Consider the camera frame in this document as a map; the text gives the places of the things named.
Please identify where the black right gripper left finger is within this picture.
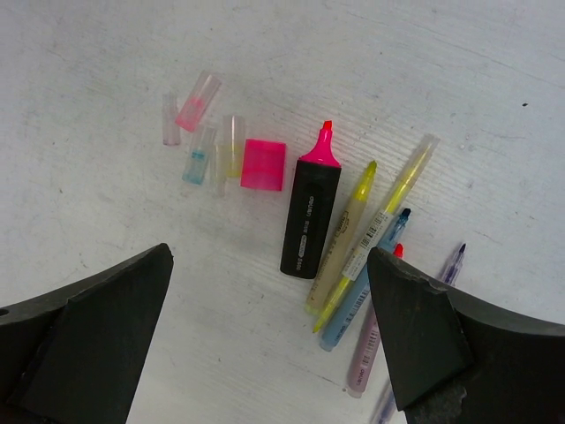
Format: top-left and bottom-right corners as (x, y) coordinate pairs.
(1, 243), (173, 423)

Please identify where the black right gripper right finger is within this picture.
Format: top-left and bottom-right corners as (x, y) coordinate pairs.
(367, 248), (564, 423)

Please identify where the grey black pen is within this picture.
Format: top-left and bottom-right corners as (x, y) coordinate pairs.
(370, 243), (466, 424)

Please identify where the red pen clear cap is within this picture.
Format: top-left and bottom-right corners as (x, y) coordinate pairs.
(347, 243), (403, 398)

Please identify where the blue pen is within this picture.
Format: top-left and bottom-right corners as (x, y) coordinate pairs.
(320, 208), (411, 352)

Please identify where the yellow highlighter pen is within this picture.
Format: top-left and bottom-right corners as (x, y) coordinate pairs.
(305, 161), (377, 315)

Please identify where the thin yellow pen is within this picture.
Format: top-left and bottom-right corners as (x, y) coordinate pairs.
(313, 133), (441, 333)

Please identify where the black pink highlighter body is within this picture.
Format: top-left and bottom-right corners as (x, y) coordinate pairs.
(280, 121), (342, 279)

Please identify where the thin clear pen cap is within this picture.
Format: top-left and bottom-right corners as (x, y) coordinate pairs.
(211, 144), (227, 197)

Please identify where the clear blue pen cap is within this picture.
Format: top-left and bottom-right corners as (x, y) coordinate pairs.
(182, 125), (216, 186)

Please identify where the pink highlighter cap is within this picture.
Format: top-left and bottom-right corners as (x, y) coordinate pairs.
(240, 139), (287, 192)

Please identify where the clear purple pen cap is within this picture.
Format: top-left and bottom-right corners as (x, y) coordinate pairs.
(162, 92), (181, 146)

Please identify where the clear yellow pen cap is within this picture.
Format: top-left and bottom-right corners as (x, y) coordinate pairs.
(222, 115), (245, 178)

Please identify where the clear pink pen cap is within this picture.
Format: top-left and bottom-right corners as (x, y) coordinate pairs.
(175, 71), (222, 133)

